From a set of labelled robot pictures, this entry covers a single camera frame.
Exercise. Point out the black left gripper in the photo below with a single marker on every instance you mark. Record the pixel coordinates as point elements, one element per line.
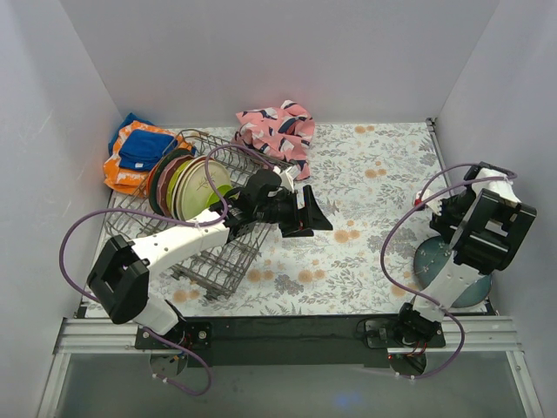
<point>298,213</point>

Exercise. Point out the grey blue plate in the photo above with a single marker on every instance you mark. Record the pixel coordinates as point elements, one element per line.
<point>429,258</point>

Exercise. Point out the lime green plate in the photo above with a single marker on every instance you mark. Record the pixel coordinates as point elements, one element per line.
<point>214,198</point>

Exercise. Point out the cream and green plate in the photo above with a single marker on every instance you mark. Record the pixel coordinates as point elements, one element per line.
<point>198,188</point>

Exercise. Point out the olive green dotted plate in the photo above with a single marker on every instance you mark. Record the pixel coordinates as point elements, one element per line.
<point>172,184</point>

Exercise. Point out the pink dotted plate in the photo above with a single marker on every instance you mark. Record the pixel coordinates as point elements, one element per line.
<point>164,181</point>

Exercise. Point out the dark teal plate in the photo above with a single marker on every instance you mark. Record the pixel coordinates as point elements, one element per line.
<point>152,181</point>

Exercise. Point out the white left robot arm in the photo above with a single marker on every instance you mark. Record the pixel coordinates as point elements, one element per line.
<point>122,272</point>

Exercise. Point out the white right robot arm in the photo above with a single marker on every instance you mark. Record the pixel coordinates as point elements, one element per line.
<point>484,227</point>

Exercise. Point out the floral tablecloth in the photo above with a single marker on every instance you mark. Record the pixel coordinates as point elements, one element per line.
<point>364,178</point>

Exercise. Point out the pink patterned cloth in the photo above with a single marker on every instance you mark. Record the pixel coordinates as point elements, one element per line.
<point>283,132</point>

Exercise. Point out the black base bar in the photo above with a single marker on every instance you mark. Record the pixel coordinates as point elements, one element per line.
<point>295,340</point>

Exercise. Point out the orange and blue cloth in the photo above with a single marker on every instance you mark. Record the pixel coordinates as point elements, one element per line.
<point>135,149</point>

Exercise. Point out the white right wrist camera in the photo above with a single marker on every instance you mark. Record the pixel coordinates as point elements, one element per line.
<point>434,205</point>

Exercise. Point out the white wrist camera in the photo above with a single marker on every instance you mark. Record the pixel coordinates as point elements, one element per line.
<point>287,176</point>
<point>434,205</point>

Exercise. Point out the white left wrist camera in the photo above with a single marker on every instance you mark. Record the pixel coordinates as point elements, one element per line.
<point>287,176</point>

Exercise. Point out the grey wire dish rack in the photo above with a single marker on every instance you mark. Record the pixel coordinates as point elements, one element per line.
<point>218,270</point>

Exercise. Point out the aluminium rail frame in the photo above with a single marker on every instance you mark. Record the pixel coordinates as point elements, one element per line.
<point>99,336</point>

